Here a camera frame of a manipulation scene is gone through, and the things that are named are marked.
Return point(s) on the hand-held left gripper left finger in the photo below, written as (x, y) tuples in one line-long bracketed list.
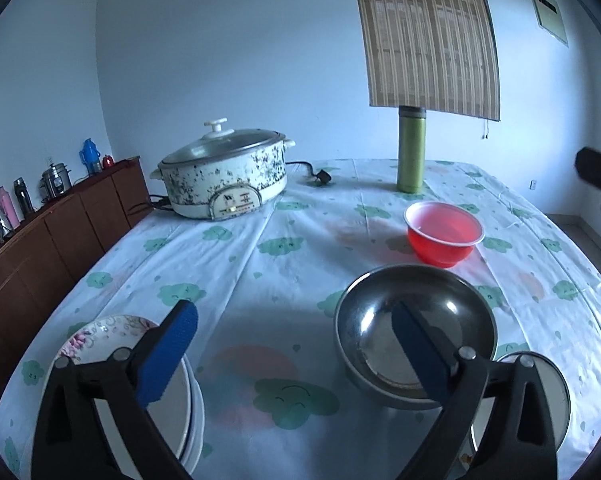
[(165, 355)]

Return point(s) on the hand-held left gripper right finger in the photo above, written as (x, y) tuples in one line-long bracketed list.
[(423, 355)]

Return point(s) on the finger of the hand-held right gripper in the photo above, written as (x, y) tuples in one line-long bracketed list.
[(600, 170)]

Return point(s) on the stainless steel bowl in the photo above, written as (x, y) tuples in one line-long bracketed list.
[(380, 320)]

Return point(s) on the white plate with red flower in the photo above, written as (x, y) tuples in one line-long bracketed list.
[(198, 440)]

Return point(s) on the red plastic bowl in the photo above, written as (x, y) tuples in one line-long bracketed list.
[(443, 235)]

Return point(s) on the white enamel bowl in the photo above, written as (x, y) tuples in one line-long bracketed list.
[(555, 395)]

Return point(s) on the white tablecloth with green clouds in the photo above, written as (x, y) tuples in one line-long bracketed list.
[(280, 285)]

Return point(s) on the brown wooden sideboard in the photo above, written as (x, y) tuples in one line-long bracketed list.
[(55, 245)]

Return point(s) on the speckled white electric cooking pot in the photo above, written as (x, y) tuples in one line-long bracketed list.
[(200, 185)]

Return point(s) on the green thermos bottle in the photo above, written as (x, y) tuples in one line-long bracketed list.
[(411, 155)]

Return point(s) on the small red jar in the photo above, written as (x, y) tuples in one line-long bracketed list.
[(108, 161)]

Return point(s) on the steel rice cooker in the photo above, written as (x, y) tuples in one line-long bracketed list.
[(57, 180)]

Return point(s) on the black thermos bottle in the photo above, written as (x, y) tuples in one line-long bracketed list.
[(24, 197)]

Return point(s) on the blue thermos jug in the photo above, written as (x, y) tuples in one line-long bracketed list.
[(90, 156)]

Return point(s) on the pink thermos bottle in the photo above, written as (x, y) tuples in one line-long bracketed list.
[(9, 206)]

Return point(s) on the glass pot lid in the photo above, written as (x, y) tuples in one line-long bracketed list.
[(220, 145)]

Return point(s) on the bamboo window blind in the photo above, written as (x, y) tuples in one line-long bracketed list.
[(425, 40)]

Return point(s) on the white wall panel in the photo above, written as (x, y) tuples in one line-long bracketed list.
[(546, 12)]

